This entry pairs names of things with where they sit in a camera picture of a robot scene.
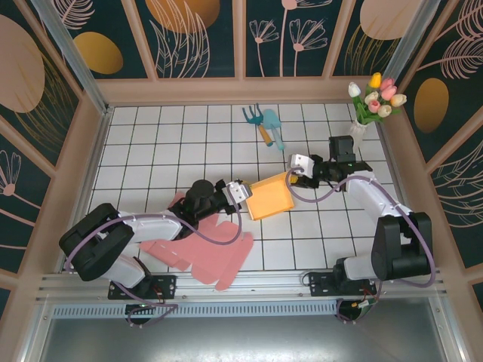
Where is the teal garden rake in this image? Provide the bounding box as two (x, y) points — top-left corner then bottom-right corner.
(241, 103), (275, 148)

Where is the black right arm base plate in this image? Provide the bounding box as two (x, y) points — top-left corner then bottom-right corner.
(308, 270), (378, 299)

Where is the aluminium side rail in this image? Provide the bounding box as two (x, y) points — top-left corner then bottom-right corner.
(377, 122), (429, 267)
(56, 106), (114, 275)

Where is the light blue garden trowel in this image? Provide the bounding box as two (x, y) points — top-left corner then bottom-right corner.
(261, 111), (288, 152)

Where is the pink paper box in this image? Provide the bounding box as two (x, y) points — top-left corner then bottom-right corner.
(139, 190), (254, 292)

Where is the artificial tulip bouquet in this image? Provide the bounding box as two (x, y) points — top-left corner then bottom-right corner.
(346, 72), (408, 126)

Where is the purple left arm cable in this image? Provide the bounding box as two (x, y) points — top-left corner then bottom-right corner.
(63, 201), (245, 329)

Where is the yellow paper box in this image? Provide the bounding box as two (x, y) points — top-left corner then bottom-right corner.
(245, 171), (296, 222)

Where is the grey metal sheet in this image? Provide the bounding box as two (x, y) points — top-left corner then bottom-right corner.
(37, 315), (454, 362)

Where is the slotted metal strip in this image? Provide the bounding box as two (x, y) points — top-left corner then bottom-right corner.
(51, 301), (340, 320)

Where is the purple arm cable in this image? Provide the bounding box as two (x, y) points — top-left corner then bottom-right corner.
(63, 201), (245, 329)
(286, 171), (441, 325)

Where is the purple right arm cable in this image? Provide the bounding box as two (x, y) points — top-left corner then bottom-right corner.
(286, 171), (441, 325)

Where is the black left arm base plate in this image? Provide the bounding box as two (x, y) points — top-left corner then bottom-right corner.
(107, 271), (178, 301)

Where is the white ribbed vase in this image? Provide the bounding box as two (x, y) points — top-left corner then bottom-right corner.
(347, 121), (369, 155)

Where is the aluminium corner post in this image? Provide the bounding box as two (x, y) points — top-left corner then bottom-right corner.
(29, 0), (114, 116)
(380, 0), (445, 86)

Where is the aluminium rail frame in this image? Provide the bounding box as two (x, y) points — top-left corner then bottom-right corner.
(35, 266), (448, 305)

